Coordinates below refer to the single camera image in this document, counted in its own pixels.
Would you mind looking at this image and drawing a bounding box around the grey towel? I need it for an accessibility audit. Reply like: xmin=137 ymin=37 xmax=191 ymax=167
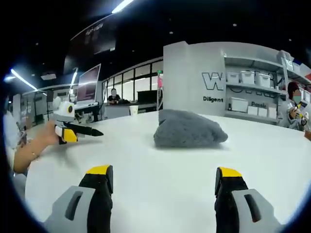
xmin=153 ymin=109 xmax=229 ymax=148

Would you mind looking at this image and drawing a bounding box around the person's left hand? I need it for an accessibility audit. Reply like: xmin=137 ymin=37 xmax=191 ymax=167
xmin=35 ymin=119 xmax=60 ymax=148

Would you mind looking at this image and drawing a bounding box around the large display screen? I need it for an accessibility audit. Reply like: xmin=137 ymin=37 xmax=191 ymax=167
xmin=76 ymin=63 xmax=102 ymax=104

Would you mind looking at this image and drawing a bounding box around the grey office desk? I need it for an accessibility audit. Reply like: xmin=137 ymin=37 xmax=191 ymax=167
xmin=104 ymin=102 xmax=158 ymax=120

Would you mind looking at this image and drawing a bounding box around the long ceiling light tube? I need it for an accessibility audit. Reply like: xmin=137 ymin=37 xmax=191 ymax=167
xmin=111 ymin=0 xmax=135 ymax=14
xmin=10 ymin=68 xmax=39 ymax=92

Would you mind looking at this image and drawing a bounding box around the person's white clothing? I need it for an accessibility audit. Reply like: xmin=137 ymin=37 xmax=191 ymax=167
xmin=3 ymin=110 xmax=22 ymax=149

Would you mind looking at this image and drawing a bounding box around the black computer monitor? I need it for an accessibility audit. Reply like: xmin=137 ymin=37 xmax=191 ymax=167
xmin=137 ymin=90 xmax=159 ymax=104

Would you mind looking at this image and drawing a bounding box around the black hanging ceiling sign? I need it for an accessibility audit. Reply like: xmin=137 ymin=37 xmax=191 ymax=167
xmin=64 ymin=14 xmax=118 ymax=71

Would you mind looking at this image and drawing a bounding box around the grey metal shelf rack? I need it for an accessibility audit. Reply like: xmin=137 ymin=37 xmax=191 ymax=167
xmin=223 ymin=50 xmax=311 ymax=125

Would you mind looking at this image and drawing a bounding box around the group of white storage boxes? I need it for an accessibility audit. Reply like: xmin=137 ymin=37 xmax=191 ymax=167
xmin=226 ymin=62 xmax=311 ymax=119

